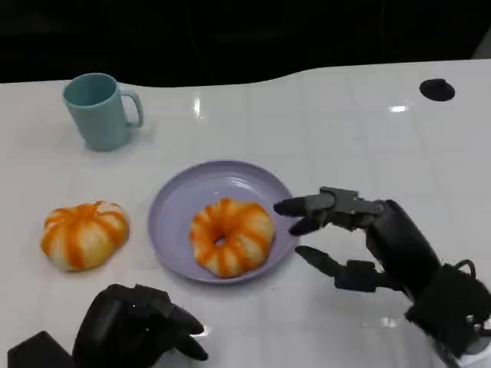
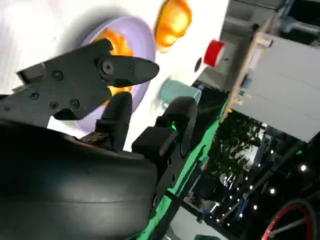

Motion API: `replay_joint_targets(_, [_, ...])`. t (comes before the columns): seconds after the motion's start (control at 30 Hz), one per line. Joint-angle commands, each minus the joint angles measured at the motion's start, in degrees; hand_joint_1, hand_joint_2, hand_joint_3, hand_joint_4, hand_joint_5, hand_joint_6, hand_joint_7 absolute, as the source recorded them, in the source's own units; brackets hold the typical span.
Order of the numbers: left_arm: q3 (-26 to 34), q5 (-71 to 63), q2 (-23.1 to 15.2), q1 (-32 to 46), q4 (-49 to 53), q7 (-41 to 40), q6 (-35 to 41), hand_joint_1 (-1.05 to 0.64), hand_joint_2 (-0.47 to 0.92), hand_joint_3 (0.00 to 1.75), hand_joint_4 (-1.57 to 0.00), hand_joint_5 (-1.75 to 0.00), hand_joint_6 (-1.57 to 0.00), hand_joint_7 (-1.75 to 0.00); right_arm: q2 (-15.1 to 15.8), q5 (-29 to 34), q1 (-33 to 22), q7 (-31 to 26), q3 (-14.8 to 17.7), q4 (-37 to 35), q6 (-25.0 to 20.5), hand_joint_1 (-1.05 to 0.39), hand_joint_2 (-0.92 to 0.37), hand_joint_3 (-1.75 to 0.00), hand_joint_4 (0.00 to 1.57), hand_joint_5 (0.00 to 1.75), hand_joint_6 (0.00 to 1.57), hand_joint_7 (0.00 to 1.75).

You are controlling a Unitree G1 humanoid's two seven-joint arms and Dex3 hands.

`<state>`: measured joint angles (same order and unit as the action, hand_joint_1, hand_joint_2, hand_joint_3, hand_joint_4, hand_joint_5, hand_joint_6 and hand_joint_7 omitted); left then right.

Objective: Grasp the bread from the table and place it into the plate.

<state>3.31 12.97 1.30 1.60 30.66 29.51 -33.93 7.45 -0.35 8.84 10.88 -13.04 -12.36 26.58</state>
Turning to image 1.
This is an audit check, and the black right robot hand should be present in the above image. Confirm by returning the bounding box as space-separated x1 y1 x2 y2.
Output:
272 186 443 299

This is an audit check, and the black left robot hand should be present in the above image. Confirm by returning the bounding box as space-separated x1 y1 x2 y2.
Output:
71 283 210 368

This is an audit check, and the orange white toy bread roll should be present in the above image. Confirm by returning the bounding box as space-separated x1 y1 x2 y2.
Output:
189 198 276 278
41 200 130 272

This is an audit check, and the lilac plate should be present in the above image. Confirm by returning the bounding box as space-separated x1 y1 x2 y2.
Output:
147 159 301 284

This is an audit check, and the black round table grommet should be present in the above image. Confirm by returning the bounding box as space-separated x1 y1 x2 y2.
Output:
419 78 456 102

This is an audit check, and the pale green mug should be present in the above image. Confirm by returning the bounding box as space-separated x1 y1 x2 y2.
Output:
62 73 145 152

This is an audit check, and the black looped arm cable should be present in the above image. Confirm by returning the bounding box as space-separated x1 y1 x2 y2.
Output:
454 259 483 283

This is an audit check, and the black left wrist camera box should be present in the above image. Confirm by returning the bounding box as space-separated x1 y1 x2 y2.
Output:
7 331 74 368

